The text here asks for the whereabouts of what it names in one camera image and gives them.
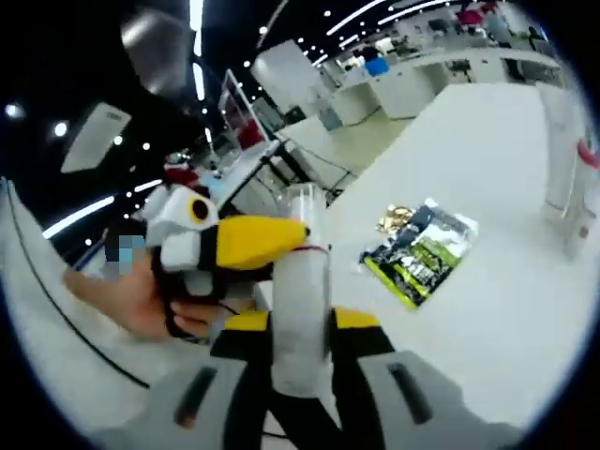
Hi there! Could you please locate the black tripod stand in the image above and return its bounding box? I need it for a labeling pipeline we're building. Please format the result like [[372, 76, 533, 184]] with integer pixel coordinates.
[[260, 135, 357, 198]]

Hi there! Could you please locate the long white office desk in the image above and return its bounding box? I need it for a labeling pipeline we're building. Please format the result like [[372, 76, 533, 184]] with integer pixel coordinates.
[[388, 44, 562, 121]]

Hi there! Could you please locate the white skincare tube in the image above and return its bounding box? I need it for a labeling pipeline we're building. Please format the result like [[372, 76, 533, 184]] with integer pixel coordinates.
[[538, 83, 587, 221]]

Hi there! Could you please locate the green black skincare sachet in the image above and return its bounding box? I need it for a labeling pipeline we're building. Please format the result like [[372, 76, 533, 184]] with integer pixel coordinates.
[[359, 197, 480, 311]]

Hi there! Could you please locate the red clothed figure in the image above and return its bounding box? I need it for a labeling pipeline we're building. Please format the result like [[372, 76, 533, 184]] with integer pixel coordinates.
[[162, 157, 201, 187]]

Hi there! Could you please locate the white framed display board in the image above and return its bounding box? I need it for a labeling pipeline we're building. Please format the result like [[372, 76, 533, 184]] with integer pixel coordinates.
[[218, 68, 278, 154]]

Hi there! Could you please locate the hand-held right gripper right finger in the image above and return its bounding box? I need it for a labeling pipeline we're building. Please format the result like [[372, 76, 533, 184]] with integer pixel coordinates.
[[329, 307, 522, 450]]

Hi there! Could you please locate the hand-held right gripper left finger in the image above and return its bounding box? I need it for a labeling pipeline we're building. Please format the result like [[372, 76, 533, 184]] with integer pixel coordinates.
[[88, 309, 277, 450]]

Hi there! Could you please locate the person's left hand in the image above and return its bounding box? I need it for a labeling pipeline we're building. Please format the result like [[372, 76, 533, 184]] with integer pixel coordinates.
[[63, 255, 227, 343]]

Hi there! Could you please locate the ceiling air conditioner unit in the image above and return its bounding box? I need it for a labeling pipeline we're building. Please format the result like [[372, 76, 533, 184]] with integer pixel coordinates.
[[60, 102, 132, 173]]

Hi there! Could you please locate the long curved ceiling light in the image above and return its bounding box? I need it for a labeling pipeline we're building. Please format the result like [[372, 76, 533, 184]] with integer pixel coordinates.
[[188, 0, 207, 102]]

